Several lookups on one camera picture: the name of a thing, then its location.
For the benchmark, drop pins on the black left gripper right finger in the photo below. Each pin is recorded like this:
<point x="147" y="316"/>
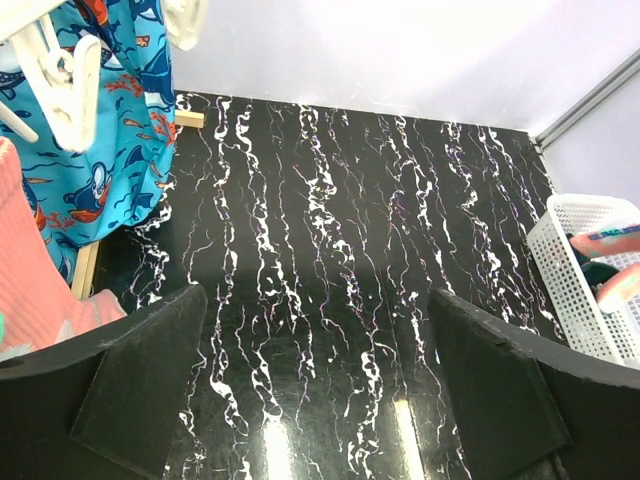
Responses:
<point x="527" y="407"/>

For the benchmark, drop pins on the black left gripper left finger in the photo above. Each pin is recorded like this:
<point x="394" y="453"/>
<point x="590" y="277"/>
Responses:
<point x="104" y="404"/>

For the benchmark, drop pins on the dark green sock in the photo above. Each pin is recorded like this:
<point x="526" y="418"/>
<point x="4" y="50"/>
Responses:
<point x="596" y="273"/>

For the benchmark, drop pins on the white plastic clip hanger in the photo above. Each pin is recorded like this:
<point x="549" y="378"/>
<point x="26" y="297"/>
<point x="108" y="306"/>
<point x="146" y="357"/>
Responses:
<point x="66" y="85"/>

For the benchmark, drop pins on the white plastic basket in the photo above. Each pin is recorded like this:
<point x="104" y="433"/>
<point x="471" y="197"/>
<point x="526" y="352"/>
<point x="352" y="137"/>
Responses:
<point x="610" y="337"/>

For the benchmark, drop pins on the blue sea-print sock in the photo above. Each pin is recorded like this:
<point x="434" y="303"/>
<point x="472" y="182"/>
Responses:
<point x="135" y="81"/>

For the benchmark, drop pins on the wooden drying rack frame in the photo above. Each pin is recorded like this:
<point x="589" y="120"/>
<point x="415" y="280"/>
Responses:
<point x="127" y="182"/>

